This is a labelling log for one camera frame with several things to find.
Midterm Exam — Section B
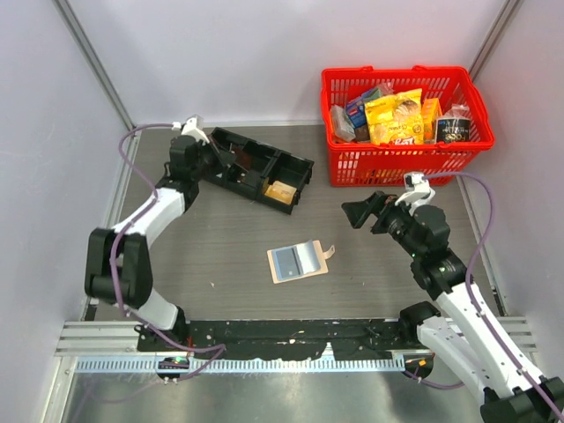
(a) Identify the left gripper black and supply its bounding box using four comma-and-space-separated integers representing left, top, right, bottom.
192, 136, 237, 182

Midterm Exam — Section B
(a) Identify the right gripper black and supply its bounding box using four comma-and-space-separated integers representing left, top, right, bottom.
342, 189, 423, 258

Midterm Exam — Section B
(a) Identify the beige leather card holder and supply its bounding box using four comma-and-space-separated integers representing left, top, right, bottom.
266, 240, 335, 285

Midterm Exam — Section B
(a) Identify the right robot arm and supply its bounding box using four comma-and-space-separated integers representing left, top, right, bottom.
342, 191, 563, 422

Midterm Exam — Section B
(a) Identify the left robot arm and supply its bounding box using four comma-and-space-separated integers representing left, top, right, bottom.
85, 135, 235, 351

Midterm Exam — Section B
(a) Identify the gold card in tray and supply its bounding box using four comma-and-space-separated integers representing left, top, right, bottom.
264, 181, 297, 204

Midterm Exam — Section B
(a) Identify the black three-compartment tray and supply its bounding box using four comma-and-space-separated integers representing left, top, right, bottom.
205, 128, 314, 215

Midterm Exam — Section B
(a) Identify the brown chocolate box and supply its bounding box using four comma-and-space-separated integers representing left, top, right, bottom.
354, 125, 370, 143

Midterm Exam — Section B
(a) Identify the grey wrapped package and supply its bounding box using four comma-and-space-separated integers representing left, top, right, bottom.
330, 105, 356, 142

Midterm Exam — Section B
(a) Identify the red plastic shopping basket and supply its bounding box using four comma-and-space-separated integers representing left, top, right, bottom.
321, 66, 495, 188

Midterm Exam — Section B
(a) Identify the yellow chips bag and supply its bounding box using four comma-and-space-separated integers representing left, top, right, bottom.
365, 88, 424, 145

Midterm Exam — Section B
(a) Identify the blue snack box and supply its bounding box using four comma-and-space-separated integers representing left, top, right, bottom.
345, 97, 367, 128

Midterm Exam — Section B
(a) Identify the green sponge pack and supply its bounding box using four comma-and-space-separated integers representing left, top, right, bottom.
361, 86, 382, 103

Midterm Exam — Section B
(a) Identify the black round can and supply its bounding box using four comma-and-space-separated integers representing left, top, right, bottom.
435, 116, 471, 144

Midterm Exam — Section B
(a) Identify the orange snack box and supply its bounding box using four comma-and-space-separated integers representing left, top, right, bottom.
421, 98, 442, 145

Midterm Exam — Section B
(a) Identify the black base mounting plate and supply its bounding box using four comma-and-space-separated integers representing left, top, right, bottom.
137, 317, 442, 361

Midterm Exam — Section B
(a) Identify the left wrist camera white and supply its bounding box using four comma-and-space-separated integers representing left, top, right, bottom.
172, 115, 210, 145

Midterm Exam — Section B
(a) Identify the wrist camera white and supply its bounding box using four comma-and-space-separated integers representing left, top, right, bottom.
395, 172, 435, 213
172, 115, 210, 145

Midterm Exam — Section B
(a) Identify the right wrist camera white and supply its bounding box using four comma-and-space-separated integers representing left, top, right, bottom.
395, 172, 435, 213

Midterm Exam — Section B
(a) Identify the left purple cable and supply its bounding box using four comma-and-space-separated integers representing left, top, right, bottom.
108, 122, 226, 384

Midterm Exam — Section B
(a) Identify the purple cable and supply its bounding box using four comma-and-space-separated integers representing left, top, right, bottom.
403, 170, 564, 419
108, 122, 226, 384

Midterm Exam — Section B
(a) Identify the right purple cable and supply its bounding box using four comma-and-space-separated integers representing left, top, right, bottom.
403, 170, 564, 419

